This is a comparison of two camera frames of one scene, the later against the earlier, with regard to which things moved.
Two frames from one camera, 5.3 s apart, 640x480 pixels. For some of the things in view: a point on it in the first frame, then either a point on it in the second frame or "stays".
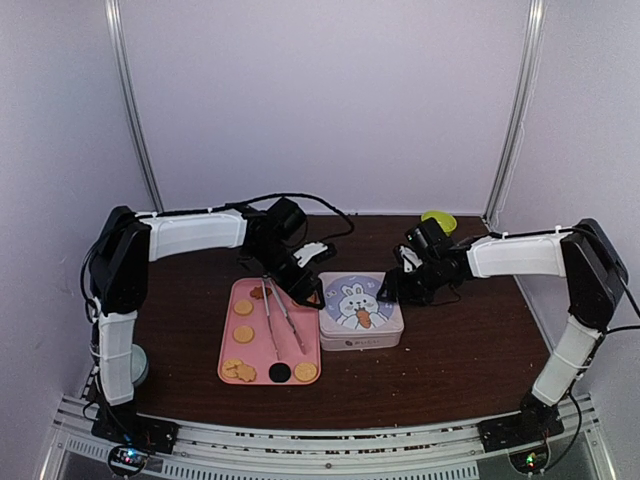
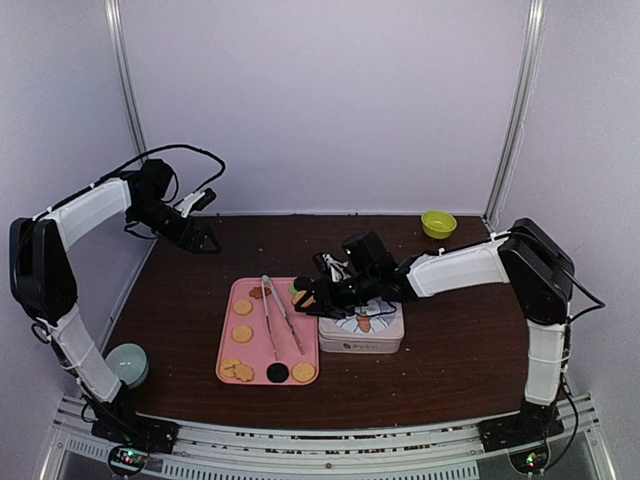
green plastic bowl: (445, 220) stays
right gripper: (395, 288) to (326, 298)
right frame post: (528, 80) stays
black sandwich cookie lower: (279, 372) stays
